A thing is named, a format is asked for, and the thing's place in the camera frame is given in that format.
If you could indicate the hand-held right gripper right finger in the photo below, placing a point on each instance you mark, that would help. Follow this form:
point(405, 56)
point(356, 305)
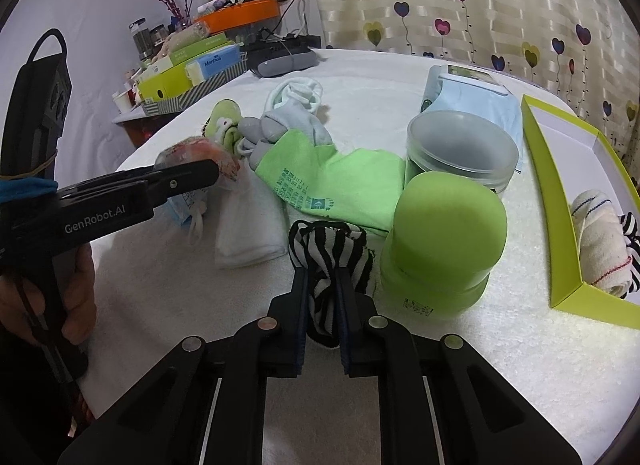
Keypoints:
point(345, 335)

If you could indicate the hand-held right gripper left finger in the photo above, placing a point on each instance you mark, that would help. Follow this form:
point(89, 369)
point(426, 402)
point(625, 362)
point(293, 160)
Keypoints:
point(300, 330)

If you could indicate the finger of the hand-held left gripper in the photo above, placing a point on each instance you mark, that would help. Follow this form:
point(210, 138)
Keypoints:
point(120, 177)
point(190, 177)

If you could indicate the plastic bag with packet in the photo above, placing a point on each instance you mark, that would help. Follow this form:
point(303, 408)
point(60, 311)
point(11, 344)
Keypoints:
point(200, 150)

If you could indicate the black white striped sock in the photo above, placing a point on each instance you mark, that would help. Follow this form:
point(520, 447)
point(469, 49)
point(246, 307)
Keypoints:
point(631, 235)
point(320, 250)

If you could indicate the grey light blue sock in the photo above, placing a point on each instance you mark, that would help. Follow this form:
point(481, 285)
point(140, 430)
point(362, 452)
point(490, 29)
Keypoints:
point(280, 130)

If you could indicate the green cardboard box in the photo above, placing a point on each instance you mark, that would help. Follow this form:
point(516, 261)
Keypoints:
point(542, 185)

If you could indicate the person's left hand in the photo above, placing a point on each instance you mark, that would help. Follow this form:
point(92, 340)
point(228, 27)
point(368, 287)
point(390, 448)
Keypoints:
point(82, 295)

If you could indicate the green cartoon sock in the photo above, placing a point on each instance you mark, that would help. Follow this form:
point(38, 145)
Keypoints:
point(222, 115)

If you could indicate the small white cup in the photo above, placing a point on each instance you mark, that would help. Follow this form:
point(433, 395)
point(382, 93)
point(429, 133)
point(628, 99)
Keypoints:
point(122, 101)

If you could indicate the striped pattern basket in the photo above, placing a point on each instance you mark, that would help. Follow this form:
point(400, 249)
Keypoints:
point(200, 92)

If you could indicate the blue white box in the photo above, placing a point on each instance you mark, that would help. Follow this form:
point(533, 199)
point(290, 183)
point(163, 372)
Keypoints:
point(215, 62)

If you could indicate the white blue-trimmed sock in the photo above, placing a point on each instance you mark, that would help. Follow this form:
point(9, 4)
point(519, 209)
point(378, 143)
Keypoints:
point(295, 92)

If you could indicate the green plastic container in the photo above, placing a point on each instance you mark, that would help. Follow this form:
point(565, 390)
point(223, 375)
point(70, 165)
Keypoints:
point(445, 235)

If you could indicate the glass jars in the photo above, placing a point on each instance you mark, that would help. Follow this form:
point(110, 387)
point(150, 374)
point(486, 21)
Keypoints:
point(142, 37)

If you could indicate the grey black device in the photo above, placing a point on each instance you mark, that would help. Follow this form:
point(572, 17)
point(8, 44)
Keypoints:
point(285, 62)

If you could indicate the green printed cloth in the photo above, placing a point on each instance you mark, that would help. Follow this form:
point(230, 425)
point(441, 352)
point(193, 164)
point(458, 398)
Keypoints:
point(340, 185)

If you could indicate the orange tray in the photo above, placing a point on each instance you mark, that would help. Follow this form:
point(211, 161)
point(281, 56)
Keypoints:
point(240, 15)

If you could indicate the clear plastic container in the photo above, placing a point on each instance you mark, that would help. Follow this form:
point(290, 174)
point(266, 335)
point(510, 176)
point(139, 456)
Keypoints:
point(460, 145)

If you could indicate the light blue wet wipes pack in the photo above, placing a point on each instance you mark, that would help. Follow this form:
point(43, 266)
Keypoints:
point(480, 105)

